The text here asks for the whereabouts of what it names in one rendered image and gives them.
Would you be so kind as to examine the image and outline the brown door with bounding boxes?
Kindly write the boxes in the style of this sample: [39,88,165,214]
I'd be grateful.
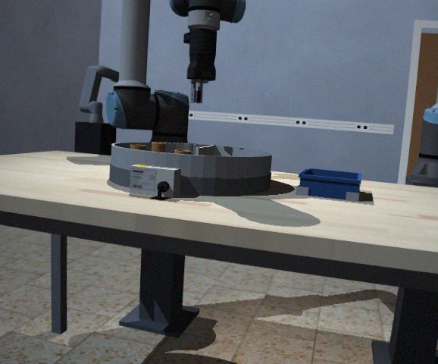
[406,32,438,178]

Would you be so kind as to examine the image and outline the blue crate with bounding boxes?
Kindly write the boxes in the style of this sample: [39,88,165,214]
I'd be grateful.
[298,168,363,201]

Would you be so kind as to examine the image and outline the black box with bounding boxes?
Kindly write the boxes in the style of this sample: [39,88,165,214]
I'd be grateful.
[74,121,117,155]

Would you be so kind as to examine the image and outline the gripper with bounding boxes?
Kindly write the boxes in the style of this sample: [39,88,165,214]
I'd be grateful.
[186,29,218,104]

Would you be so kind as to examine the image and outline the wooden table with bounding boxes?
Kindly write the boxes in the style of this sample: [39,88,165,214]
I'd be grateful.
[0,150,438,334]

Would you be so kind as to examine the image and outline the white control box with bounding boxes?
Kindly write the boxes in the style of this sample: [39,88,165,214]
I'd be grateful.
[128,164,183,201]

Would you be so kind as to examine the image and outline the white door frame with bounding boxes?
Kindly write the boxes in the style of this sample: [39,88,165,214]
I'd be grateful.
[396,19,438,185]

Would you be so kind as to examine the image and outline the grey jointed stand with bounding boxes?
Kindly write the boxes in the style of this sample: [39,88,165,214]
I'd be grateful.
[80,64,120,124]

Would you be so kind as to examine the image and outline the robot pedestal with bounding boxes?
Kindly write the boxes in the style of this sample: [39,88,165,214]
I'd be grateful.
[119,248,200,337]
[371,286,438,364]

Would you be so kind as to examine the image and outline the grey turntable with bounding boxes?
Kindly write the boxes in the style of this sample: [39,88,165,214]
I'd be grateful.
[108,140,273,198]

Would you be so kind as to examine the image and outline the white wall rail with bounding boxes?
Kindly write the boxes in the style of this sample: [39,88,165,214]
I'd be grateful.
[188,111,395,136]

